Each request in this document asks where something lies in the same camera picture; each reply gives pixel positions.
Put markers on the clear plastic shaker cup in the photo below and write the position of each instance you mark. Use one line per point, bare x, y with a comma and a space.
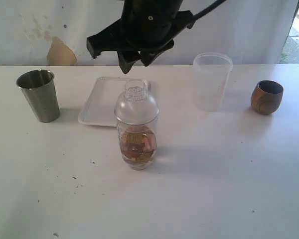
122, 127

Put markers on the brown object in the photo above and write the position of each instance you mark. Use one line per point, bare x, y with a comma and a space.
134, 143

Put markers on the brown wooden cup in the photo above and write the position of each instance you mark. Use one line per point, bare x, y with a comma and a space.
266, 97

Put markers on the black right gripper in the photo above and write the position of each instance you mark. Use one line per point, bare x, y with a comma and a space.
145, 30

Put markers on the stainless steel cup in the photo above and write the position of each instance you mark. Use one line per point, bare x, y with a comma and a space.
39, 90

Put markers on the translucent plastic tub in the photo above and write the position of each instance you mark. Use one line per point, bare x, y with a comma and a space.
211, 74

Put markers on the white rectangular tray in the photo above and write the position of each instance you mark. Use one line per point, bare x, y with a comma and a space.
98, 110

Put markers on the clear dome shaker lid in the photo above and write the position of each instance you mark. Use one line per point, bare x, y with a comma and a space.
136, 105

